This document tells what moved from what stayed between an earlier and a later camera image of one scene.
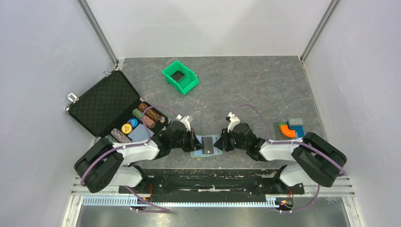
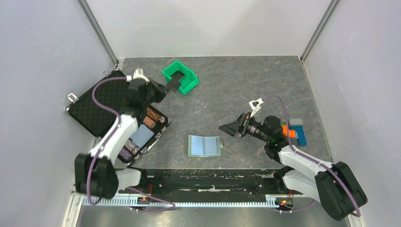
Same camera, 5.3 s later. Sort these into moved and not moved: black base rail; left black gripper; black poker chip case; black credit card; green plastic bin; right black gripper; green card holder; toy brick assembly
Moved: left black gripper; right black gripper; black credit card
Not moved: black base rail; black poker chip case; green card holder; green plastic bin; toy brick assembly
